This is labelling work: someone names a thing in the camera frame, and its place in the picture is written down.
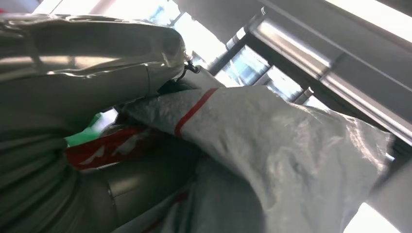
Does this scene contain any grey red-print courier package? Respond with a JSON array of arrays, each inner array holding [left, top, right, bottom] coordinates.
[[66, 69, 395, 233]]

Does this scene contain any green plastic basket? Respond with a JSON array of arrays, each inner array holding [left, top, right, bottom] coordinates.
[[65, 113, 103, 148]]

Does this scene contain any metal frame beam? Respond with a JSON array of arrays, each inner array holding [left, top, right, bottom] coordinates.
[[225, 5, 412, 149]]

